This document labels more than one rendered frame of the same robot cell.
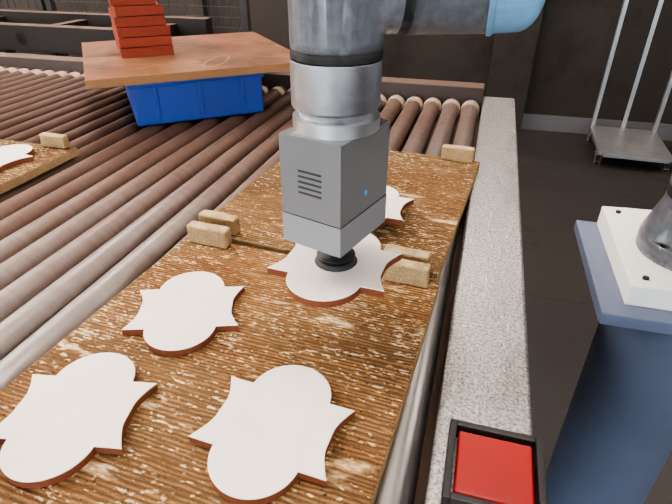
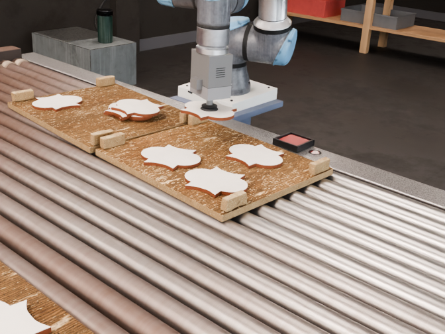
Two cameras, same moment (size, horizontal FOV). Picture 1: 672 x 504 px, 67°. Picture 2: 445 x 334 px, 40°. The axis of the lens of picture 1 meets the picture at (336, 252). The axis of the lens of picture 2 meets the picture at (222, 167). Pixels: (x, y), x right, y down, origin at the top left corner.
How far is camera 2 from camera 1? 1.27 m
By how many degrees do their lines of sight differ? 58
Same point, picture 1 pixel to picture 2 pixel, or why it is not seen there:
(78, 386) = (203, 177)
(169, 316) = (174, 159)
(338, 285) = (226, 111)
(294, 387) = (242, 148)
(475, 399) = (263, 137)
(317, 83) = (224, 35)
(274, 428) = (257, 154)
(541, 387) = not seen: hidden behind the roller
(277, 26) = not seen: outside the picture
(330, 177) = (228, 67)
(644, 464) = not seen: hidden behind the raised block
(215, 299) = (172, 150)
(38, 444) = (229, 185)
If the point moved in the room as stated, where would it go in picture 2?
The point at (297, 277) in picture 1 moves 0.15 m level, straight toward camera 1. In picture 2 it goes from (214, 114) to (276, 126)
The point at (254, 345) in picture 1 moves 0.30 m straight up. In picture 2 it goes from (208, 152) to (214, 20)
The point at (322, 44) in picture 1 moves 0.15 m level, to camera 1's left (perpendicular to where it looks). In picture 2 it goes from (226, 22) to (194, 32)
